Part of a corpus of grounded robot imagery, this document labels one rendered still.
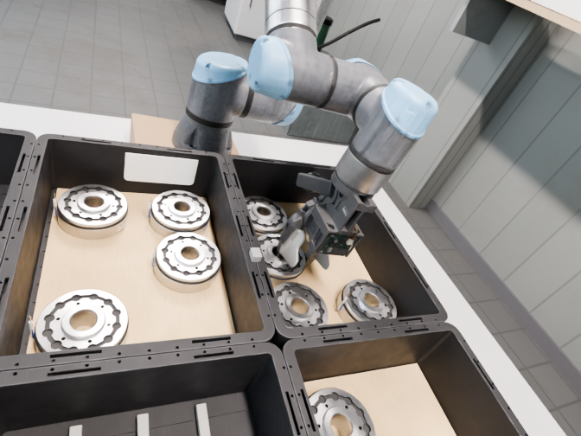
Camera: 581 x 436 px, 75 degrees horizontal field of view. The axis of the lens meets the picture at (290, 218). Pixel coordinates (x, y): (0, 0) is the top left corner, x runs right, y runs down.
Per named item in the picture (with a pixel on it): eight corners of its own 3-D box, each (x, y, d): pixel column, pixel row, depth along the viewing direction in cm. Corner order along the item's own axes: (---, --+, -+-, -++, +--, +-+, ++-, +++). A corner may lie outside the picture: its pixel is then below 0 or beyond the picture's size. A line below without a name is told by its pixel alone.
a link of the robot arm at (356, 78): (322, 41, 57) (349, 73, 50) (379, 61, 62) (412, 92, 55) (302, 90, 62) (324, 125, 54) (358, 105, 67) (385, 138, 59)
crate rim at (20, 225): (40, 144, 61) (38, 131, 60) (220, 163, 74) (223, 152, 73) (-26, 386, 35) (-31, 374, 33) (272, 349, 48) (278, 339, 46)
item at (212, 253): (154, 234, 62) (154, 232, 62) (214, 234, 66) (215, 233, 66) (158, 284, 55) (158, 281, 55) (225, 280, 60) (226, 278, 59)
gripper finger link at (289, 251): (271, 281, 63) (306, 246, 60) (263, 254, 67) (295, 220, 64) (285, 284, 65) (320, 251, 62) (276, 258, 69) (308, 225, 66)
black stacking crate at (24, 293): (45, 190, 67) (40, 135, 60) (210, 200, 80) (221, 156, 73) (-7, 425, 41) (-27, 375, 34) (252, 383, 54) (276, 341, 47)
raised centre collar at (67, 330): (62, 307, 48) (61, 304, 47) (105, 304, 50) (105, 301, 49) (59, 343, 44) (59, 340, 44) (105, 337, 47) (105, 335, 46)
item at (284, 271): (245, 234, 69) (246, 233, 69) (295, 236, 73) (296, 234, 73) (258, 278, 62) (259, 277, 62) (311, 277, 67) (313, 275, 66)
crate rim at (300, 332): (220, 163, 74) (223, 152, 73) (347, 176, 87) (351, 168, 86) (273, 349, 48) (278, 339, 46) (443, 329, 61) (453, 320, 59)
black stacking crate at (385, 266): (212, 200, 80) (223, 156, 73) (330, 207, 93) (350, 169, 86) (253, 382, 54) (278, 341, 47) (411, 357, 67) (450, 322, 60)
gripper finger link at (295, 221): (276, 241, 64) (309, 206, 60) (273, 234, 65) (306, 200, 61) (296, 248, 66) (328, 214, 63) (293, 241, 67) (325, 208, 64)
